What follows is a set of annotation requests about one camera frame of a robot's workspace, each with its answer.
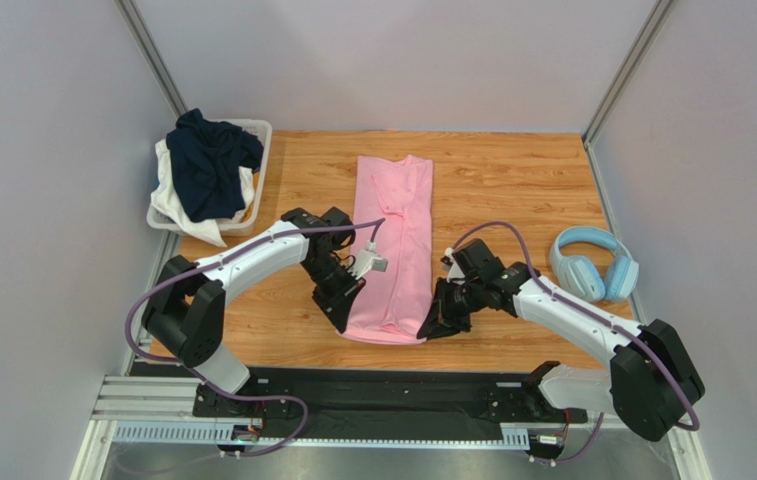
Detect right aluminium corner post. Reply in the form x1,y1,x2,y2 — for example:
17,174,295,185
582,0,678,148

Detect aluminium corner post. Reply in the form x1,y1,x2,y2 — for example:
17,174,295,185
114,0,188,117
582,0,678,148

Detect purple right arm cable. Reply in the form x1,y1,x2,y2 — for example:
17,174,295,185
451,221,702,466

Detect aluminium frame rail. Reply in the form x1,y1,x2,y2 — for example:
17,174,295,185
72,364,711,479

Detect white plastic laundry basket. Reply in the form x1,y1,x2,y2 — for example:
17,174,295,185
146,118,273,237

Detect navy blue t shirt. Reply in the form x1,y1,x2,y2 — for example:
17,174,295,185
166,109,264,223

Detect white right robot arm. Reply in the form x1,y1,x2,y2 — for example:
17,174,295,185
417,238,706,441

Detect left aluminium corner post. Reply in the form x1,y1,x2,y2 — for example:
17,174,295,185
114,0,188,117

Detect white t shirt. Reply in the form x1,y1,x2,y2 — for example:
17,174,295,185
150,140,259,247

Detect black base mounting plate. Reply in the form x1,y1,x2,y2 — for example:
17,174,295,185
128,362,589,442

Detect pink t shirt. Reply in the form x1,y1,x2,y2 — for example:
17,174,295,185
341,155,434,345

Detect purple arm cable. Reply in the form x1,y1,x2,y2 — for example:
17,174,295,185
124,217,387,458
451,221,702,466

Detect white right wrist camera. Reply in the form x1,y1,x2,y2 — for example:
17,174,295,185
441,247,465,281

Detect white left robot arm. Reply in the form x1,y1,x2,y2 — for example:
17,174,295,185
131,208,381,417

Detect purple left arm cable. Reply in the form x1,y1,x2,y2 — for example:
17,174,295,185
124,217,387,458

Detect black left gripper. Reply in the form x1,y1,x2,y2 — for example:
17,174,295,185
301,253,366,333

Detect light blue headphones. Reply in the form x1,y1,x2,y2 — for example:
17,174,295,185
549,226,640,303

